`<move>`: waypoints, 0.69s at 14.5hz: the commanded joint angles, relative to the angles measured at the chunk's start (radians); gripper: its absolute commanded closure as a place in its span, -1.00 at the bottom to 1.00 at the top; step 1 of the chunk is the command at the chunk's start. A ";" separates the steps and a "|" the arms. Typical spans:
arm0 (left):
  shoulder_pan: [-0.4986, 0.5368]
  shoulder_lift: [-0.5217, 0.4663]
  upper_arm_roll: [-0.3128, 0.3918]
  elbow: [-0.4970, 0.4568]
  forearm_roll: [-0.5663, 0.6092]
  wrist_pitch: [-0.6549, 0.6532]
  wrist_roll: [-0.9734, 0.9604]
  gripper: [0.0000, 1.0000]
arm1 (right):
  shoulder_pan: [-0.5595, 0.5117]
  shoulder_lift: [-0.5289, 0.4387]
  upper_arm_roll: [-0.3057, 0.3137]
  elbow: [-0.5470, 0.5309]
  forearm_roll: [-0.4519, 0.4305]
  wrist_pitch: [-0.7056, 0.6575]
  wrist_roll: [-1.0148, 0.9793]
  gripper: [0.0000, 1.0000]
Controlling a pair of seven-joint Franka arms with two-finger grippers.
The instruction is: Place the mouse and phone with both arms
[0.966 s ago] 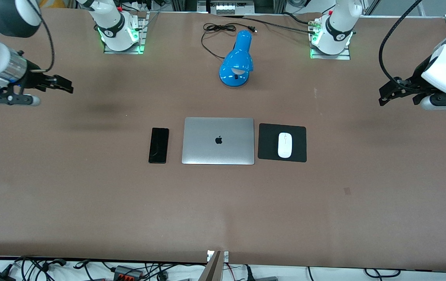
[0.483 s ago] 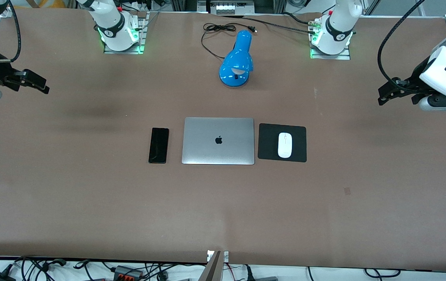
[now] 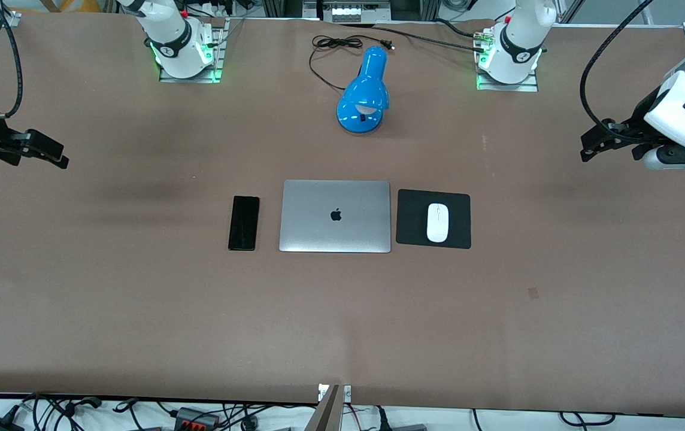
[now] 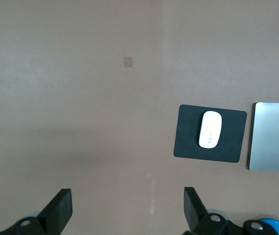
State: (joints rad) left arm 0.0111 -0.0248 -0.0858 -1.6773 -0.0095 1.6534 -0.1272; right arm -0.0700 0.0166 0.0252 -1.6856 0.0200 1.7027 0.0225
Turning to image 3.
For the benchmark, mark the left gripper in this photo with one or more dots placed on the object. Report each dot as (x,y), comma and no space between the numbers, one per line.
(638,124)

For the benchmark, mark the white computer mouse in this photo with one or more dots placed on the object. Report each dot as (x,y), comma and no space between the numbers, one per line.
(437,222)

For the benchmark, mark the black smartphone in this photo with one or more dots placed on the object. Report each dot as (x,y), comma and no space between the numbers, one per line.
(244,222)

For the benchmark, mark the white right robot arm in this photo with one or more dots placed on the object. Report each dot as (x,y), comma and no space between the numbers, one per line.
(170,36)

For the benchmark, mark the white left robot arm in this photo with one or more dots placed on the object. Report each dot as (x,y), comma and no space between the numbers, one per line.
(519,42)

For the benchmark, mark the black mouse pad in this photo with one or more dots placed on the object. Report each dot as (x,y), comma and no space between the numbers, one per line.
(408,219)

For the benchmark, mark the blue desk lamp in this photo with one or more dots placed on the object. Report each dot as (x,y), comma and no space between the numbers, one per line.
(364,96)

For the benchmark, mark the black power adapter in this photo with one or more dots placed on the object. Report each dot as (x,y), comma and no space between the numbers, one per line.
(0,425)

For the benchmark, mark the white power strip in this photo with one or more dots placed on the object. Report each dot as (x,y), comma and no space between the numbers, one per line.
(353,14)

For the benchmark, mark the silver closed laptop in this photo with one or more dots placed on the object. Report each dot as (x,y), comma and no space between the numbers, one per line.
(335,216)

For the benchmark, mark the grey connector with orange levers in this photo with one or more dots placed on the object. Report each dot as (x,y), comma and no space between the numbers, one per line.
(197,418)

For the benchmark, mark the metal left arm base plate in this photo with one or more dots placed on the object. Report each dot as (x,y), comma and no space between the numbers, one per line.
(528,85)

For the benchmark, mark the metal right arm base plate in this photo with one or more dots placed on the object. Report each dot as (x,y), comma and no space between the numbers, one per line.
(211,69)

